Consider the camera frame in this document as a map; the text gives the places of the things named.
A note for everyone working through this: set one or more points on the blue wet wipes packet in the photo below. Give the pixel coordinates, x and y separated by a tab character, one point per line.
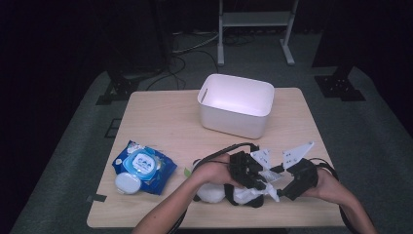
142	164

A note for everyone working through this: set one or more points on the panda plush toy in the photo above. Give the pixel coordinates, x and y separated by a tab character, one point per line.
211	193

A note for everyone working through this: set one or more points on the person's right hand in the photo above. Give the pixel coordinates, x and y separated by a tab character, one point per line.
324	183

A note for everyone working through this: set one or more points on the white plastic storage box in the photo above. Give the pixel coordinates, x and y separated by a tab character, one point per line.
235	100

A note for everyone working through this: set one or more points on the white metal stand frame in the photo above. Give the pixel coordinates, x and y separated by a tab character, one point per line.
256	19

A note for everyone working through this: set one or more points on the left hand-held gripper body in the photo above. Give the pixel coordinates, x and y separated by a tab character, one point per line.
242	167

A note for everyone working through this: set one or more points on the dark tape strip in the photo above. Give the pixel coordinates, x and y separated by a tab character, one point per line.
96	198

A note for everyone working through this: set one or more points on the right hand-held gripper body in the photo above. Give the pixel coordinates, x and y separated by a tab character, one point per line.
303	174

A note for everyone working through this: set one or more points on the person's left hand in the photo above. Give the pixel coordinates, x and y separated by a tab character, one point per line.
212	170

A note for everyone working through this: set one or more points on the black stand with base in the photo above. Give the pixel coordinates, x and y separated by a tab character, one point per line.
339	86
118	87

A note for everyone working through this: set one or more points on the white wet wipe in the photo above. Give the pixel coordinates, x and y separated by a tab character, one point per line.
251	194

